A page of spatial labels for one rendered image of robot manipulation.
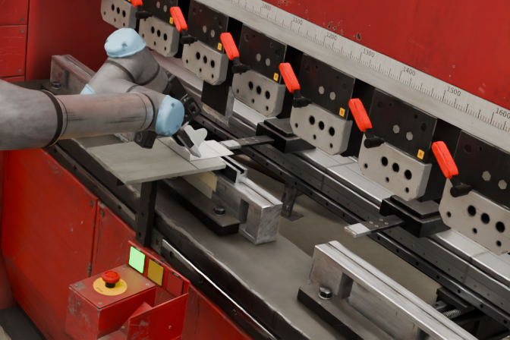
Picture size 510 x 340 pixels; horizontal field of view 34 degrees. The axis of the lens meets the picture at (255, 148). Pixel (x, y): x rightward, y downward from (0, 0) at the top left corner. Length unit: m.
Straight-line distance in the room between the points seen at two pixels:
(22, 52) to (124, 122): 1.15
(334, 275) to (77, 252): 0.91
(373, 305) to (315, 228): 2.31
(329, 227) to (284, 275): 2.19
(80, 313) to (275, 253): 0.44
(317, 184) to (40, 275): 0.97
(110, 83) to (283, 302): 0.56
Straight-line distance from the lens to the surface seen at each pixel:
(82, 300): 1.83
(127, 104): 1.57
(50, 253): 2.56
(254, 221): 1.87
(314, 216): 4.05
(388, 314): 1.63
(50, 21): 2.68
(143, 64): 1.77
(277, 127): 2.12
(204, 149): 2.00
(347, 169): 2.08
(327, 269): 1.72
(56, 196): 2.45
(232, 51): 1.79
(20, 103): 1.37
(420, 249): 1.90
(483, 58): 1.38
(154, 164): 1.90
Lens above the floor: 1.78
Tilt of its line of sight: 22 degrees down
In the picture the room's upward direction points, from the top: 10 degrees clockwise
